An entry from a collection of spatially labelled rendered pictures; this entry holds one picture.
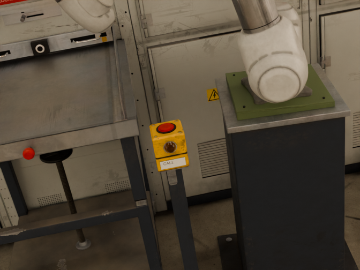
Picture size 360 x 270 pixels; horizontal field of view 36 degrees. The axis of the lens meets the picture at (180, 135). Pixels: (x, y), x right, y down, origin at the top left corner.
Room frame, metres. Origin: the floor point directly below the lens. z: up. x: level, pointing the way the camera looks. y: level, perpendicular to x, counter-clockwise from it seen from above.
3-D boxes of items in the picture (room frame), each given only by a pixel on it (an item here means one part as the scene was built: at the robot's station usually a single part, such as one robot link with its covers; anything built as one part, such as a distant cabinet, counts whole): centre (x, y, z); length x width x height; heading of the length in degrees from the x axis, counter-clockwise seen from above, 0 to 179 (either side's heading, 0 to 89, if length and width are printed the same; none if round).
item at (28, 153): (1.34, 0.42, 0.82); 0.04 x 0.03 x 0.03; 3
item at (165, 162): (1.19, 0.03, 0.85); 0.08 x 0.08 x 0.10; 3
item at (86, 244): (1.70, 0.44, 0.18); 0.06 x 0.06 x 0.02
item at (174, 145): (1.15, 0.03, 0.87); 0.03 x 0.01 x 0.03; 93
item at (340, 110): (1.58, -0.33, 0.74); 0.37 x 0.37 x 0.02; 88
